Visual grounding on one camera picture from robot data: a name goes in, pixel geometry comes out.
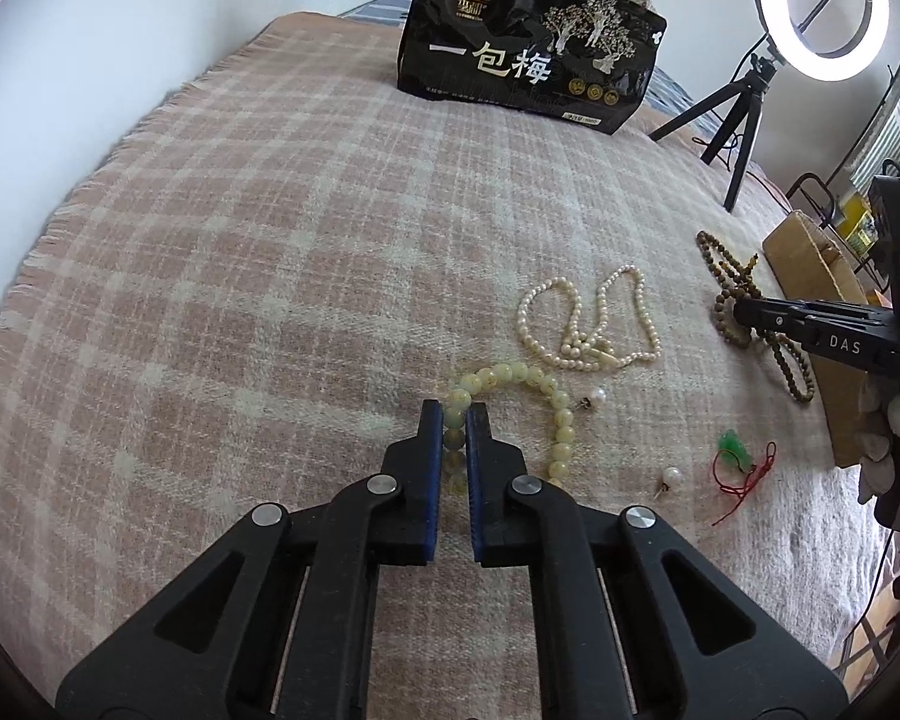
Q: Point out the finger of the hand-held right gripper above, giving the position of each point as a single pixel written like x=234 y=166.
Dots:
x=810 y=330

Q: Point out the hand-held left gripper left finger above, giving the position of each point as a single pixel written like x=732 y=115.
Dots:
x=433 y=480

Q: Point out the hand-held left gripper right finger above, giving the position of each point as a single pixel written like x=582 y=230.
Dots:
x=475 y=480

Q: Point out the cardboard box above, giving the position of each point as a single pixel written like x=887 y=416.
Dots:
x=802 y=247

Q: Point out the yellow crate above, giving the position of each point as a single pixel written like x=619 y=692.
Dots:
x=861 y=229

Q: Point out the black metal clothes rack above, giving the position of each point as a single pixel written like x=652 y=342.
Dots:
x=802 y=180

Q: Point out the striped hanging cloth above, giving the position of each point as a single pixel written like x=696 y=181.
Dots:
x=885 y=127

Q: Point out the pearl earring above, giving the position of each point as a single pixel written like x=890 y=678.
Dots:
x=673 y=475
x=597 y=395

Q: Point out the black tripod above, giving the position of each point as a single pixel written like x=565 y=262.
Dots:
x=746 y=127

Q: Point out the black snack bag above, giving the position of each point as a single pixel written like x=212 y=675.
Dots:
x=525 y=45

